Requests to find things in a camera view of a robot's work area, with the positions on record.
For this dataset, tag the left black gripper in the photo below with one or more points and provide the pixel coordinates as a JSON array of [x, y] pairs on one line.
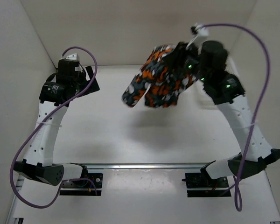
[[93, 88]]

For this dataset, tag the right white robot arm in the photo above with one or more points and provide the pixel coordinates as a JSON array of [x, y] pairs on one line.
[[228, 95]]

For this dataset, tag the aluminium front rail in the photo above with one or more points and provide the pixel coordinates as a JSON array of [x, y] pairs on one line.
[[143, 165]]

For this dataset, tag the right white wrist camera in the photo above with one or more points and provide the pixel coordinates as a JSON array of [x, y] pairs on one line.
[[200, 34]]

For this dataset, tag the orange camouflage shorts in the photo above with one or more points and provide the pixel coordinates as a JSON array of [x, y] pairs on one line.
[[161, 79]]

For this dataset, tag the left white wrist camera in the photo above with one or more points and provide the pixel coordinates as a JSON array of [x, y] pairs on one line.
[[73, 57]]

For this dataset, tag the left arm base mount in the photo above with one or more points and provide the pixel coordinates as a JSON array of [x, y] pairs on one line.
[[89, 185]]

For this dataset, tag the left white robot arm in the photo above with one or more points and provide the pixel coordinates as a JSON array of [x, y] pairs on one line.
[[37, 163]]

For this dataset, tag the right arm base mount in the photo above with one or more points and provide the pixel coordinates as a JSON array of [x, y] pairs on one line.
[[198, 186]]

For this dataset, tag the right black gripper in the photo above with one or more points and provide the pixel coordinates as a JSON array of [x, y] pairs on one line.
[[193, 49]]

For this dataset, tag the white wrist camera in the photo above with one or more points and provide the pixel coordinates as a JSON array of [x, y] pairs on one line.
[[73, 57], [200, 34]]

